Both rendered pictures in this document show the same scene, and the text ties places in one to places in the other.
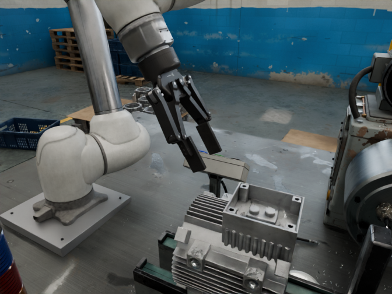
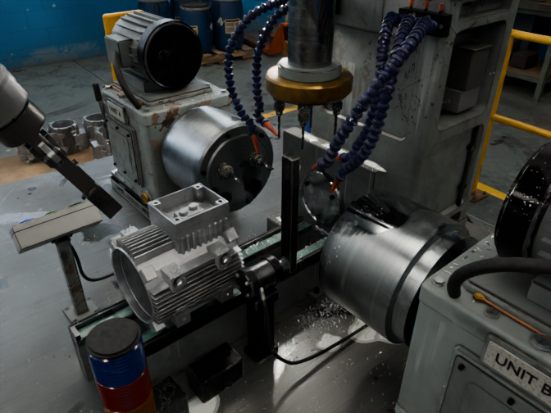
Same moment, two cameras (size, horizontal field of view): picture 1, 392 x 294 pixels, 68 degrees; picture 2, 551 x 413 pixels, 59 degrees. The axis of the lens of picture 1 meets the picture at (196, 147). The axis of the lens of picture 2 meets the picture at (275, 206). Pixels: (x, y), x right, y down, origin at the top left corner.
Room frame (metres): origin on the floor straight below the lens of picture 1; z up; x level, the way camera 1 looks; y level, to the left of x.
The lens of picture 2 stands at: (-0.07, 0.54, 1.63)
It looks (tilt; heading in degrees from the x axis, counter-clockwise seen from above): 32 degrees down; 294
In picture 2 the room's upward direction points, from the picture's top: straight up
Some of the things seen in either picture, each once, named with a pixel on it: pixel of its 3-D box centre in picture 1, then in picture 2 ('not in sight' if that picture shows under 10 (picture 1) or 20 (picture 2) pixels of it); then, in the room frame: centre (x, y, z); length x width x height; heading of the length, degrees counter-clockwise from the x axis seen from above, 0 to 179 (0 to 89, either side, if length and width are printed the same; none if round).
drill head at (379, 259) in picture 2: not in sight; (409, 273); (-0.02, -0.21, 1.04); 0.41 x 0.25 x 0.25; 154
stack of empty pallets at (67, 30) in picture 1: (84, 49); not in sight; (7.18, 2.65, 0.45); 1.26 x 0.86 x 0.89; 61
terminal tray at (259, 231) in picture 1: (262, 220); (189, 217); (0.40, -0.12, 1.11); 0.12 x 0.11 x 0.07; 65
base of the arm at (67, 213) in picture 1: (65, 199); not in sight; (0.80, 0.44, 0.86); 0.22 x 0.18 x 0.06; 150
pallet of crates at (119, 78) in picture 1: (124, 59); not in sight; (6.08, 1.47, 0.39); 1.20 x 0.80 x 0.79; 69
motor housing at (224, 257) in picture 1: (237, 251); (177, 264); (0.42, -0.08, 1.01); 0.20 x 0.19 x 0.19; 65
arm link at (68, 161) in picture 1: (66, 160); not in sight; (0.83, 0.42, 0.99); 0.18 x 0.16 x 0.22; 134
